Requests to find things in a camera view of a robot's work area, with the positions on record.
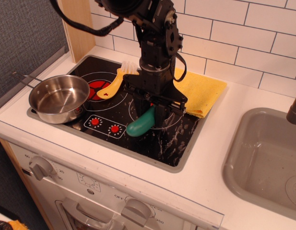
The oven door handle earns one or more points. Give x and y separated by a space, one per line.
80 219

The grey toy sink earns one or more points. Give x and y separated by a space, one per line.
261 163

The yellow cloth napkin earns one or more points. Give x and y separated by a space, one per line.
202 92

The grey oven knob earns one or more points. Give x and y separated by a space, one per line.
136 211

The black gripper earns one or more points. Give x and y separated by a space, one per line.
157 88

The right red stove knob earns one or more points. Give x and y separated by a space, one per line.
115 129

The left red stove knob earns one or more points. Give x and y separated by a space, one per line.
95 122

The grey timer knob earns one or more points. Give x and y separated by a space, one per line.
40 167

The red stove knob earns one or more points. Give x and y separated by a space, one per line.
95 122
115 129

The black toy stovetop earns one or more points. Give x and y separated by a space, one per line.
167 147

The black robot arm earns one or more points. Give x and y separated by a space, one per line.
155 22

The yellow dish brush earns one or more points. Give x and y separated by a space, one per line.
113 87

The orange object at corner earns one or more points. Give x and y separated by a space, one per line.
12 225

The green toy cucumber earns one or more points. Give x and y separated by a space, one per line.
142 124

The stainless steel pot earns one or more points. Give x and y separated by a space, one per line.
59 99

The wooden side panel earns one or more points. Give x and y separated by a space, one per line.
79 42

